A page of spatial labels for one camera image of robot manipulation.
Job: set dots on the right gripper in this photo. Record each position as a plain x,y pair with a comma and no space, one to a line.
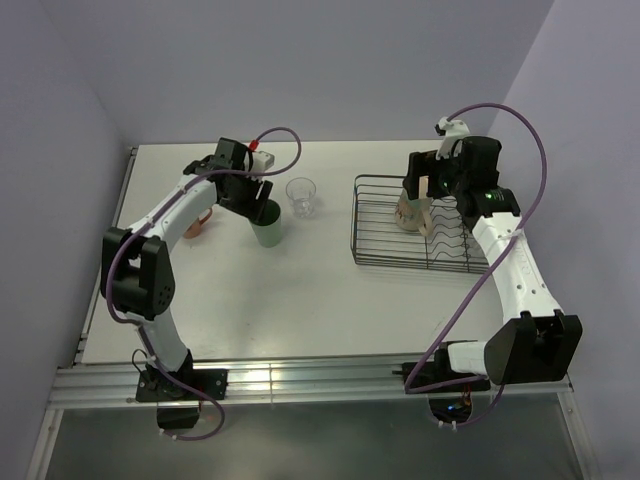
425,164

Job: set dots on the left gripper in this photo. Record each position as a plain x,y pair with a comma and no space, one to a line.
252,207

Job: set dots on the green plastic cup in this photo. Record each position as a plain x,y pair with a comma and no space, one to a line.
267,228

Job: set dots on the tall clear glass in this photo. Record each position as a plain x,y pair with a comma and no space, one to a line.
301,194

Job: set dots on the cream floral mug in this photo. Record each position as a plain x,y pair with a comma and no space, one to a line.
414,215

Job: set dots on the pink mug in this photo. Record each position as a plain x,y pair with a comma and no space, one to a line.
195,228

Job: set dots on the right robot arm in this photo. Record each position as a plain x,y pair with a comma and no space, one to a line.
537,340

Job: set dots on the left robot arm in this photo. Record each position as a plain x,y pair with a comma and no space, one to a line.
137,279

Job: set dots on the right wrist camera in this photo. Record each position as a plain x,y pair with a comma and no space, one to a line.
451,132

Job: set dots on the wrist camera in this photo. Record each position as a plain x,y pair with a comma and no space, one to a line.
451,132
259,162

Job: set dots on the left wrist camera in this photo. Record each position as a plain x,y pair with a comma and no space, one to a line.
259,162

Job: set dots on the black wire dish rack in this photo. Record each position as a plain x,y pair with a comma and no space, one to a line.
376,240

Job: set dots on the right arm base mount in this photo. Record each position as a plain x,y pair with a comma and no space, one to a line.
425,377

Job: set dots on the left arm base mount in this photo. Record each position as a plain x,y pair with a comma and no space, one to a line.
180,403

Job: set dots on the aluminium rail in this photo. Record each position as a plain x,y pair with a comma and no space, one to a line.
294,380

